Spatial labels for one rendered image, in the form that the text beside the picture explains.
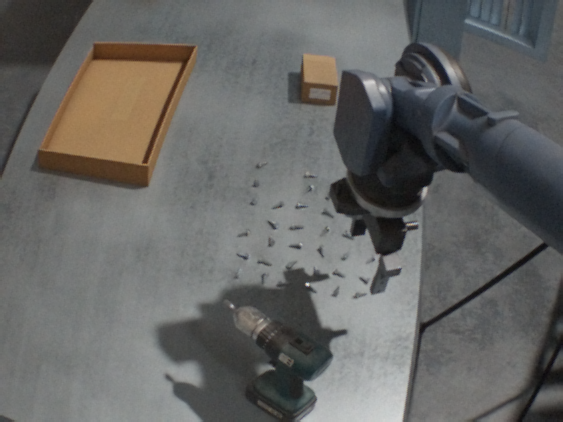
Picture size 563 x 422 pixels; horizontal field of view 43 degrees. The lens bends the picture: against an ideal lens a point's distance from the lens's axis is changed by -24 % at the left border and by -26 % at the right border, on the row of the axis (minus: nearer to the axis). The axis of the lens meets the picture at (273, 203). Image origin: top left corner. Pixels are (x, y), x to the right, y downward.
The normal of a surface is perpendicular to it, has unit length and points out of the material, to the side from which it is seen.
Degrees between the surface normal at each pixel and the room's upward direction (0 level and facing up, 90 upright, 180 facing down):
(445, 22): 90
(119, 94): 0
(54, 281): 0
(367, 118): 90
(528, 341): 0
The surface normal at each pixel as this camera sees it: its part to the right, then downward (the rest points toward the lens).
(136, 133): 0.09, -0.67
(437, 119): 0.39, 0.34
